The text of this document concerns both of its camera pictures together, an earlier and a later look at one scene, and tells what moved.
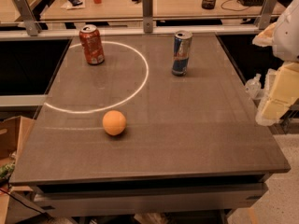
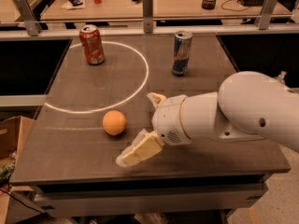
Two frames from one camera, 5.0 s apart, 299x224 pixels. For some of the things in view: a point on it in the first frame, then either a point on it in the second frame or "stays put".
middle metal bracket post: [148, 11] stays put
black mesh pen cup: [208, 2] stays put
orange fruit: [114, 122] stays put
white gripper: [288, 36] → [168, 119]
